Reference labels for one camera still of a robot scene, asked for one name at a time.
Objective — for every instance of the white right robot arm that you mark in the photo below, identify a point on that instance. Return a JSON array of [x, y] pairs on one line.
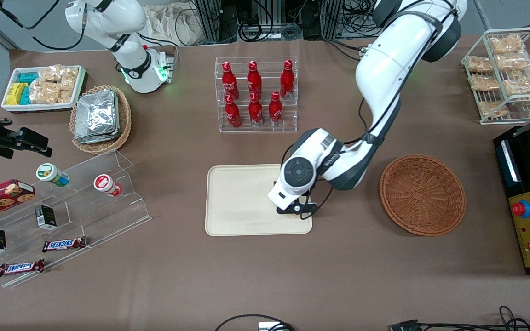
[[127, 18]]

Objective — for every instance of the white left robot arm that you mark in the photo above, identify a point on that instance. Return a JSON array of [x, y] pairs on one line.
[[384, 59]]

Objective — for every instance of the white rectangular snack tray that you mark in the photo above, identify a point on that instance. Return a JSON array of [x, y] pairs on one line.
[[39, 107]]

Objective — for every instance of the cream plastic tray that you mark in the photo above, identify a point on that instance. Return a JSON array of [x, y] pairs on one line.
[[239, 200]]

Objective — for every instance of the light oval wicker basket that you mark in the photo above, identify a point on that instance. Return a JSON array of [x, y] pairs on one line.
[[124, 124]]

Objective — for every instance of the brown round wicker basket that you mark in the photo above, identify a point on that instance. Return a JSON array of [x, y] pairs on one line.
[[421, 195]]

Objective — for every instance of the green lid snack cup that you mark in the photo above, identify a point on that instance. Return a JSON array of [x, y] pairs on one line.
[[51, 174]]

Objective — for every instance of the teal snack box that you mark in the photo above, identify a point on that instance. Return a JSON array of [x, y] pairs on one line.
[[25, 95], [28, 77]]

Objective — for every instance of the clear bag rice crackers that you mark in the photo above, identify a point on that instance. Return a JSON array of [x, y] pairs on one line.
[[69, 78], [49, 73], [45, 93]]

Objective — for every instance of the yellow snack box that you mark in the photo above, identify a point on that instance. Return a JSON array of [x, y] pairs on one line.
[[15, 94]]

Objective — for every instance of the silver foil packet stack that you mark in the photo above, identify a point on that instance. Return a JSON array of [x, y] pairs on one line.
[[97, 115]]

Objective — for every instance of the red lid snack cup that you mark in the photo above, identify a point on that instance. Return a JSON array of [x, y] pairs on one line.
[[105, 184]]

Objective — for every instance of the clear acrylic bottle rack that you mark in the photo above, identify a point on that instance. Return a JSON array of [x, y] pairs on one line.
[[265, 131]]

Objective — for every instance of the red cola bottle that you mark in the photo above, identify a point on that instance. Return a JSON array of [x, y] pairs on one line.
[[230, 82], [233, 115], [256, 112], [275, 111], [287, 82], [254, 82]]

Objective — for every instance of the Snickers chocolate bar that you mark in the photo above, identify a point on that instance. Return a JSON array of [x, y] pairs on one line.
[[64, 244], [20, 268]]

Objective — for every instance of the clear acrylic stepped shelf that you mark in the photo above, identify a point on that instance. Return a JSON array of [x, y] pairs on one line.
[[108, 220]]

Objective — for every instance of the small white device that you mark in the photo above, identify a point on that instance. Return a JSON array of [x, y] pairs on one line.
[[269, 326]]

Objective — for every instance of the white cloth bag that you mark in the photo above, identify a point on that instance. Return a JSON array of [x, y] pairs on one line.
[[173, 23]]

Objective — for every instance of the clear pack fried snack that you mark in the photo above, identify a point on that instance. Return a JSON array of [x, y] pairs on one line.
[[505, 44], [480, 64], [484, 83], [522, 82], [513, 61], [492, 109]]

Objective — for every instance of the red emergency stop button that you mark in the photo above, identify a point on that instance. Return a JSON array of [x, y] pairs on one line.
[[521, 209]]

